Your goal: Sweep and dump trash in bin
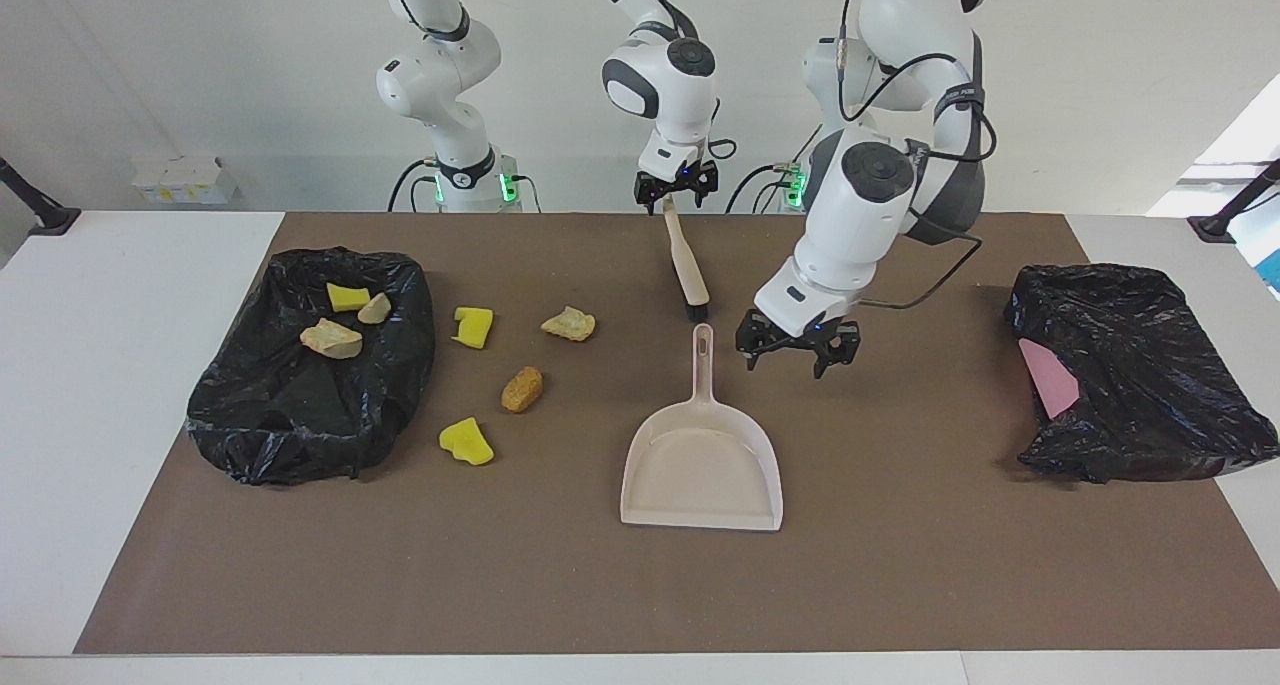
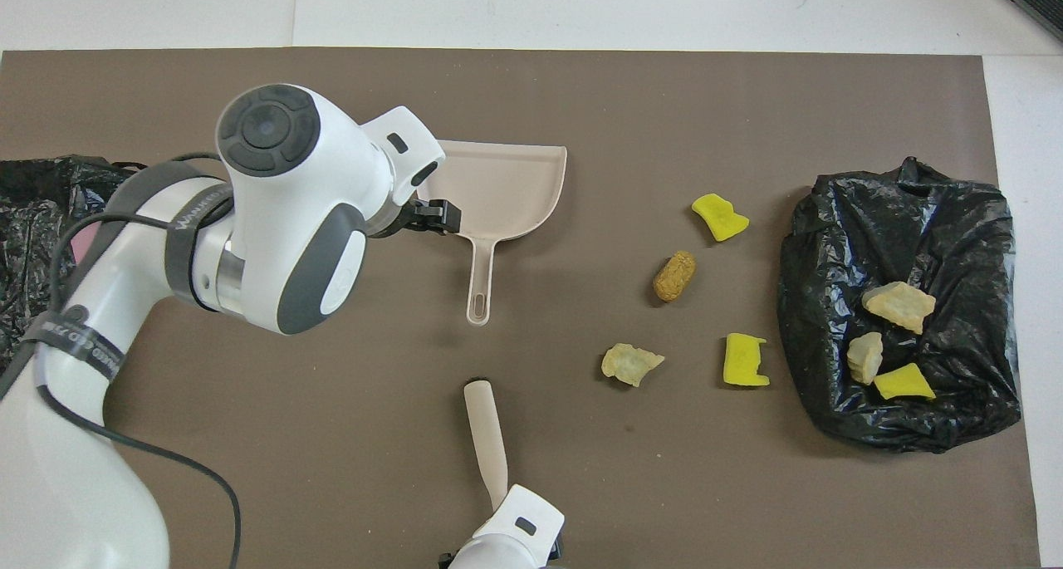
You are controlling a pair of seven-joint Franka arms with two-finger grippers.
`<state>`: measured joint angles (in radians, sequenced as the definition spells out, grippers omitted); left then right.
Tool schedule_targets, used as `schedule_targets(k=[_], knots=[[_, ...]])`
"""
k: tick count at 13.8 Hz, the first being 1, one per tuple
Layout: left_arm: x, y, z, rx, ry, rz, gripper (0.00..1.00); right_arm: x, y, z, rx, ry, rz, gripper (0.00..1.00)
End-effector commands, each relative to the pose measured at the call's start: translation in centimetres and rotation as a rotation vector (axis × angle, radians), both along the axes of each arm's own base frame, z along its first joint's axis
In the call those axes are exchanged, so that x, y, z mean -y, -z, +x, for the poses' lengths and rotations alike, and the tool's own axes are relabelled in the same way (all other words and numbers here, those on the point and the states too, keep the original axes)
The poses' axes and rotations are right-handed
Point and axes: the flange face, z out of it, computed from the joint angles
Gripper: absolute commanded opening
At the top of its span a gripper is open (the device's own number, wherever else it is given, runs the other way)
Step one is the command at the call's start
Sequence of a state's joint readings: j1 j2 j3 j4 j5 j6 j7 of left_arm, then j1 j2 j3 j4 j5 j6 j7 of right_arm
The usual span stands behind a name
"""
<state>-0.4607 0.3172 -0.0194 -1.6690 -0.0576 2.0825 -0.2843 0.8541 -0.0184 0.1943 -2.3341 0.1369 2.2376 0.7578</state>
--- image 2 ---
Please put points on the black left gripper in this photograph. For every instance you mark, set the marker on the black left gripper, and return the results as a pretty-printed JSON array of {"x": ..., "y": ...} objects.
[{"x": 399, "y": 222}]

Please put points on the black trash bag bin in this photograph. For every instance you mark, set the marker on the black trash bag bin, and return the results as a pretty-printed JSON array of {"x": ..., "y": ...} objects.
[{"x": 830, "y": 262}]

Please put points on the yellow sponge piece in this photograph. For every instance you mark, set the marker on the yellow sponge piece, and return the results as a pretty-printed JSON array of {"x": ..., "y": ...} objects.
[
  {"x": 903, "y": 383},
  {"x": 719, "y": 218},
  {"x": 742, "y": 360}
]

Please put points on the small orange croissant piece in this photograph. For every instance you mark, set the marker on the small orange croissant piece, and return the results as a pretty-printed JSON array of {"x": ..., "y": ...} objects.
[{"x": 865, "y": 358}]

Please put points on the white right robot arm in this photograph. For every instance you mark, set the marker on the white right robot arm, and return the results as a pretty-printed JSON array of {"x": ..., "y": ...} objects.
[{"x": 515, "y": 536}]

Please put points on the black bag bin with card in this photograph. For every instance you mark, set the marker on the black bag bin with card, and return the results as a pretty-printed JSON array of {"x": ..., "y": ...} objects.
[{"x": 33, "y": 212}]

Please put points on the beige plastic dustpan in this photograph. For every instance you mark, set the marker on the beige plastic dustpan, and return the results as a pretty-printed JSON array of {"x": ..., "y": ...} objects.
[{"x": 507, "y": 187}]

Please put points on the brown table mat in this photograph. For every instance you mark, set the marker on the brown table mat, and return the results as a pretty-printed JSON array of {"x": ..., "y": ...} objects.
[{"x": 664, "y": 95}]

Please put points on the large striped croissant piece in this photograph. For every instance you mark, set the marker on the large striped croissant piece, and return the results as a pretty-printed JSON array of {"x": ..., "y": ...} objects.
[{"x": 899, "y": 307}]

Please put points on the beige hand brush black bristles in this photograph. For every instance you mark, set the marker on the beige hand brush black bristles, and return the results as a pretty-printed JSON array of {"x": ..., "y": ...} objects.
[{"x": 486, "y": 428}]

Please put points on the brown bread roll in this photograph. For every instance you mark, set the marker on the brown bread roll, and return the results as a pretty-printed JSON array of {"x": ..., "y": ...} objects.
[{"x": 674, "y": 276}]

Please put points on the pink card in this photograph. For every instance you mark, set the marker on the pink card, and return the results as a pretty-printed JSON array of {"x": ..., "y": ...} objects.
[{"x": 80, "y": 245}]

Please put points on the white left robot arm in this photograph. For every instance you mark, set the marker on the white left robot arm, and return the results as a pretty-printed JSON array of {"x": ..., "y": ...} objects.
[{"x": 274, "y": 220}]

